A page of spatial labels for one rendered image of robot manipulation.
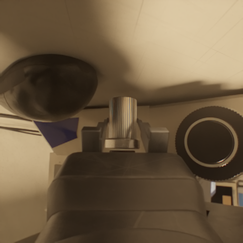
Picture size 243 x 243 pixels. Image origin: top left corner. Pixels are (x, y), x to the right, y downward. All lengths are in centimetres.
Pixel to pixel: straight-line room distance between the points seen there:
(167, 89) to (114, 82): 5
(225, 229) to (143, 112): 21
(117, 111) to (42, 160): 61
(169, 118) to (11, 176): 59
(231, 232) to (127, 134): 22
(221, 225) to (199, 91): 22
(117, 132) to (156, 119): 7
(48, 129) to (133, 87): 16
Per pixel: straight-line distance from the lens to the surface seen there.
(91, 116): 23
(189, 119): 17
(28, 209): 75
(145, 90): 18
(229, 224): 34
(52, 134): 29
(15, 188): 71
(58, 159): 32
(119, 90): 18
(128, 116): 15
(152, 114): 21
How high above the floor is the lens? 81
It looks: 9 degrees down
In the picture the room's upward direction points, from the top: 179 degrees counter-clockwise
